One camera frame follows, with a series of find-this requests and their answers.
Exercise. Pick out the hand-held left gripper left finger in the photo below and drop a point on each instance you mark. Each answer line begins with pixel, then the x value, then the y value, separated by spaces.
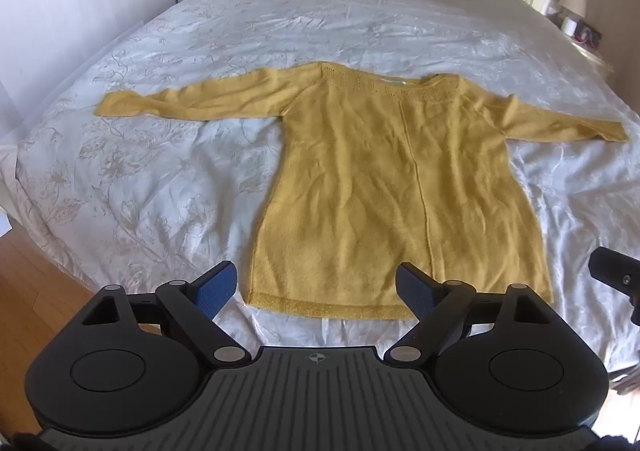
pixel 217 288

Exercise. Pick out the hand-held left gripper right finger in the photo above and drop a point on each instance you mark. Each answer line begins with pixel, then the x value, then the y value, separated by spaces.
pixel 415 291

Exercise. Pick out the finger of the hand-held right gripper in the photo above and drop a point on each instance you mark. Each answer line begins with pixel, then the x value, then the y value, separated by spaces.
pixel 612 271

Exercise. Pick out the yellow knit sweater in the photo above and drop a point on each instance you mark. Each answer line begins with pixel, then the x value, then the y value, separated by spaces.
pixel 380 191

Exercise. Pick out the white floral bedspread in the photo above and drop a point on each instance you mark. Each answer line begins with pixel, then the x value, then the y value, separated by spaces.
pixel 210 81

